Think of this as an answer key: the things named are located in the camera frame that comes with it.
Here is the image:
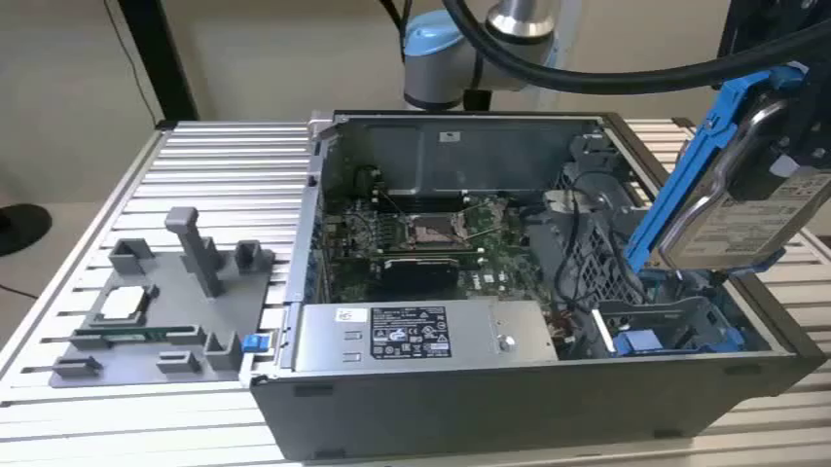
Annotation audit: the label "white vertical profile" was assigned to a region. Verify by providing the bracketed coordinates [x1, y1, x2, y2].
[535, 0, 579, 108]

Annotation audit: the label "grey perforated drive cage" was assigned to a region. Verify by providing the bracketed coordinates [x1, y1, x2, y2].
[523, 160, 657, 312]

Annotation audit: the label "green motherboard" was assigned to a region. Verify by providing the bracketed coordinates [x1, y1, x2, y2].
[320, 190, 553, 306]

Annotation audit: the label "CPU socket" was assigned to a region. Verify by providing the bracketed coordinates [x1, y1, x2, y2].
[401, 211, 472, 247]

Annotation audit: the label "black graphics card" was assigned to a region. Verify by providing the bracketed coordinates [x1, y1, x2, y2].
[379, 257, 461, 300]

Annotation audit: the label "silver power supply unit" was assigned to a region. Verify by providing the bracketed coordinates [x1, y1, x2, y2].
[295, 299, 561, 367]

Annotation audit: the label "dark grey PC case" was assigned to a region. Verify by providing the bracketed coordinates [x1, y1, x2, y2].
[236, 109, 829, 461]

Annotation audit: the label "grey parts rack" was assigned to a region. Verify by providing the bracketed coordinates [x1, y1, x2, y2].
[48, 206, 280, 389]

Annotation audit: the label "silver CPU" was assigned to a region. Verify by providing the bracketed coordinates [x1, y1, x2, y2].
[102, 287, 148, 320]

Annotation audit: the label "green RAM stick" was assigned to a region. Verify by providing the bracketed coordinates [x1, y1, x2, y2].
[73, 326, 200, 343]

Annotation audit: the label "black round stand base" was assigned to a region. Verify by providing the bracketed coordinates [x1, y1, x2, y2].
[0, 203, 53, 258]

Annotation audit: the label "black wire in case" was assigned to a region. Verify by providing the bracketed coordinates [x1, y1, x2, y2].
[555, 167, 615, 312]

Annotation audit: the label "black cables behind arm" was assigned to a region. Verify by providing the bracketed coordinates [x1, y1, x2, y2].
[377, 0, 411, 31]

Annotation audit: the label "black vertical frame post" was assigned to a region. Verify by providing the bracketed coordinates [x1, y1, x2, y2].
[120, 0, 200, 124]

